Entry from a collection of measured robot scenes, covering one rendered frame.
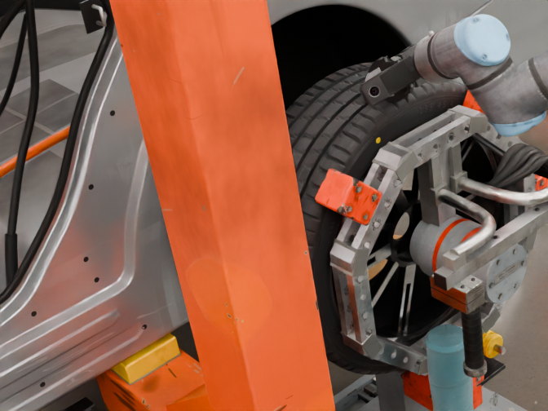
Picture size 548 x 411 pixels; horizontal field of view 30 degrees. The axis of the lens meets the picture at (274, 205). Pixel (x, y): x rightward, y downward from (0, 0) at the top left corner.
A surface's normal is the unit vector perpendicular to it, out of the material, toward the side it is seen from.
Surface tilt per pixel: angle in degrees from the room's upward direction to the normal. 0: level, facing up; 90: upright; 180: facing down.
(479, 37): 57
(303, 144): 35
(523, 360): 0
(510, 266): 90
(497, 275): 90
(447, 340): 0
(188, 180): 90
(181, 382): 0
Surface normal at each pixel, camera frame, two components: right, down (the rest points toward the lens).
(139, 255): 0.62, 0.31
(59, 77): -0.13, -0.87
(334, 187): -0.65, -0.30
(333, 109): -0.39, -0.67
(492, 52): 0.39, -0.18
